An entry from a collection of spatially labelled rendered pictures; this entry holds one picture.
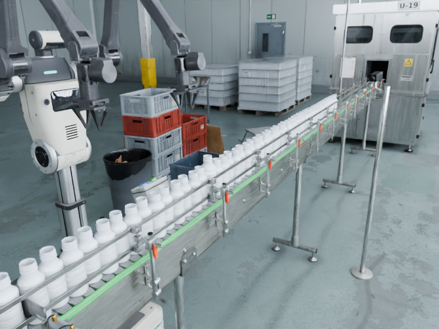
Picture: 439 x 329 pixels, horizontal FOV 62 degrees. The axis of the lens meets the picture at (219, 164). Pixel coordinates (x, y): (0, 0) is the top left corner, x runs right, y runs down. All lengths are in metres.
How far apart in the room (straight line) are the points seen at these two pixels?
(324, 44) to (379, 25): 5.96
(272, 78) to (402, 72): 3.03
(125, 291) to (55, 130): 0.78
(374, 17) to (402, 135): 1.74
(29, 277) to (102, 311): 0.26
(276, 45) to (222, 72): 3.89
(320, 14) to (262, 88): 4.31
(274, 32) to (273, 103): 4.52
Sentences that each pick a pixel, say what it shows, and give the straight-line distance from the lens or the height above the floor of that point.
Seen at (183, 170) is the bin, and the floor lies 0.93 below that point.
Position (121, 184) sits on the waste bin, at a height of 0.43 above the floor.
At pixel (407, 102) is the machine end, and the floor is 0.75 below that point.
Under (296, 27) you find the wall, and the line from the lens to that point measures 12.04.
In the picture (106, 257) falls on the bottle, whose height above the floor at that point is 1.06.
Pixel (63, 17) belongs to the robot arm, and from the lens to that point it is 1.22.
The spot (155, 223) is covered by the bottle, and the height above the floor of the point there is 1.06.
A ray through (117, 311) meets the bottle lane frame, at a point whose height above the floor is 0.89.
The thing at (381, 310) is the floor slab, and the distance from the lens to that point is 2.71.
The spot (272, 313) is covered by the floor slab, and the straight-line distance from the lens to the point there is 2.52.
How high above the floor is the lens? 1.66
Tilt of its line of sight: 19 degrees down
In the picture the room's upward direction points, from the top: 1 degrees counter-clockwise
